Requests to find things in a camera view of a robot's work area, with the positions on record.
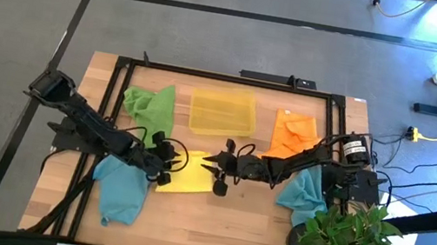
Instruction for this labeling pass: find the green microfiber towel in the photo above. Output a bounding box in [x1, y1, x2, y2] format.
[116, 77, 181, 152]

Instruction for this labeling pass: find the yellow translucent plastic bin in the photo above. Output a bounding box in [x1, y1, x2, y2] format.
[184, 82, 262, 144]

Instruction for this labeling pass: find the black metal table frame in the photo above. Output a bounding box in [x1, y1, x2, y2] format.
[50, 41, 360, 245]

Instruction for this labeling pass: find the orange microfiber towel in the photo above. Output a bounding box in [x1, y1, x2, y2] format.
[262, 107, 328, 169]

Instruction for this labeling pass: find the small teal microfiber towel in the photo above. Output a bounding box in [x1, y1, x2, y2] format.
[271, 158, 334, 232]

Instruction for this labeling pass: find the large teal microfiber towel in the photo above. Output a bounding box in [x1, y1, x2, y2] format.
[85, 152, 154, 233]

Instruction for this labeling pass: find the yellow microfiber towel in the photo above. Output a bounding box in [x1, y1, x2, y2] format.
[154, 143, 222, 202]

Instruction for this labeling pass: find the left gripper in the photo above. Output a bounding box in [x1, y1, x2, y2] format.
[134, 127, 189, 190]

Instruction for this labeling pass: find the black desk leg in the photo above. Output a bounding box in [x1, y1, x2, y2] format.
[385, 196, 437, 240]

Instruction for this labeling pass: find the black plant pot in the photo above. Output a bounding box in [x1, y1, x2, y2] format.
[284, 220, 317, 245]

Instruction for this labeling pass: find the cream floor cable with plug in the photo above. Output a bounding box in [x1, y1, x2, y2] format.
[363, 0, 435, 25]

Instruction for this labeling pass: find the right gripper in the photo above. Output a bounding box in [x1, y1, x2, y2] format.
[195, 134, 265, 203]

